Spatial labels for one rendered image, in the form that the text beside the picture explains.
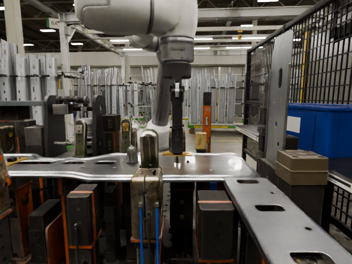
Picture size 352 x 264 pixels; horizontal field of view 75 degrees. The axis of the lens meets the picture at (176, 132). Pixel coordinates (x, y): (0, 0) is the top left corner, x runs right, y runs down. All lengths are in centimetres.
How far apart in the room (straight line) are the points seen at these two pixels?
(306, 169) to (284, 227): 19
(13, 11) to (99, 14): 834
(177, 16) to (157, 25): 5
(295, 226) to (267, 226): 4
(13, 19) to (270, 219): 871
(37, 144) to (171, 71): 56
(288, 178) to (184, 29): 41
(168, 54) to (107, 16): 16
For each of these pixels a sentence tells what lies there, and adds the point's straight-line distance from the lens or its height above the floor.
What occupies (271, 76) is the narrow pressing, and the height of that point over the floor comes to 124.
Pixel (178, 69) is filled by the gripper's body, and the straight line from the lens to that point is 59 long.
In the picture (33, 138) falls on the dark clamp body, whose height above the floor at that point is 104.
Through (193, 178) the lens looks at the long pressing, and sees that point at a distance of 54.
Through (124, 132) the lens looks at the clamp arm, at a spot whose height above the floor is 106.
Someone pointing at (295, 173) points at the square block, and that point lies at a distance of 54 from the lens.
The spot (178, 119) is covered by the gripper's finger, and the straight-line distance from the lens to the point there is 58.
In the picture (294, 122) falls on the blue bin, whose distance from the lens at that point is 78.
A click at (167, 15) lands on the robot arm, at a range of 59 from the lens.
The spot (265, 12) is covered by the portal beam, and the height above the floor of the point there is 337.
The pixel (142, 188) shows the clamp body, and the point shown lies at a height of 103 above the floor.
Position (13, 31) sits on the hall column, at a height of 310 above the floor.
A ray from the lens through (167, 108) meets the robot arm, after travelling 132.
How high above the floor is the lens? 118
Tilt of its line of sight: 9 degrees down
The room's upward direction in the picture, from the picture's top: straight up
